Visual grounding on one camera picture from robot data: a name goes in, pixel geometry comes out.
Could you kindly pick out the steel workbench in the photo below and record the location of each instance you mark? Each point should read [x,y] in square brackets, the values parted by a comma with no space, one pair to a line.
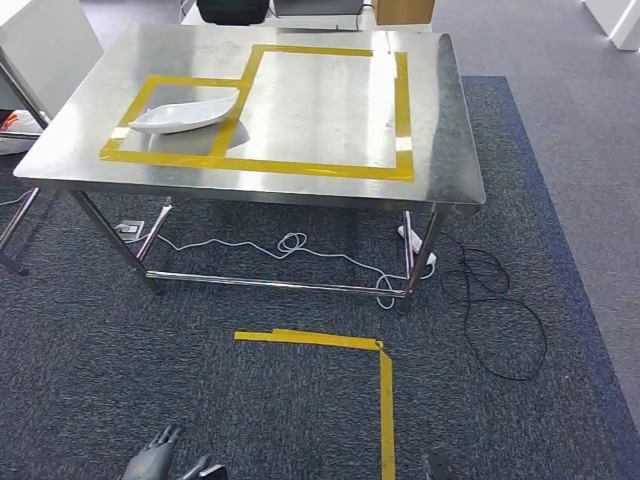
[324,112]

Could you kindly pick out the white lit furniture block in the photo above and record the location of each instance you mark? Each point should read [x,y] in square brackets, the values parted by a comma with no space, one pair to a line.
[615,23]

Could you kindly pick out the white red object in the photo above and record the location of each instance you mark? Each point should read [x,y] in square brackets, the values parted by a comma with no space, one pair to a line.
[20,136]

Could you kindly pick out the white power strip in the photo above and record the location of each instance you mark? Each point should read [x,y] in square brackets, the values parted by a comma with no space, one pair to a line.
[415,244]

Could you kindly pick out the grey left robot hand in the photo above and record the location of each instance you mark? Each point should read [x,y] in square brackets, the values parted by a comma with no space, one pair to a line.
[150,457]

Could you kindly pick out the floor socket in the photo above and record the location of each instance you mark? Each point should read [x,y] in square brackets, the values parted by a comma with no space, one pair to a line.
[129,230]

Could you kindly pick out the grey laptop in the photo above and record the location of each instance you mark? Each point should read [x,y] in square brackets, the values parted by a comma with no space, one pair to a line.
[315,6]

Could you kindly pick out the steel frame leg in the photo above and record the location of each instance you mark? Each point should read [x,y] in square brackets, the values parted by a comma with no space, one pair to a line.
[17,222]

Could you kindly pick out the wooden box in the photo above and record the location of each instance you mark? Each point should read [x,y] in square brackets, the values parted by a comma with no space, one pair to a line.
[402,10]

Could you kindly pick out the black carry case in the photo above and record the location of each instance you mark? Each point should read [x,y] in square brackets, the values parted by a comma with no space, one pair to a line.
[232,10]

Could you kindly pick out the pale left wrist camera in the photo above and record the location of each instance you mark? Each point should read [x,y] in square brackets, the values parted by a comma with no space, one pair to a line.
[215,473]

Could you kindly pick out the white plastic cover part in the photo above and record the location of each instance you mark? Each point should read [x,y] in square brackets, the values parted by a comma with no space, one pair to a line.
[185,116]

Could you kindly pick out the yellow workbench tape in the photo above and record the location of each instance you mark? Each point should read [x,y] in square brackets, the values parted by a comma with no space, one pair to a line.
[404,106]

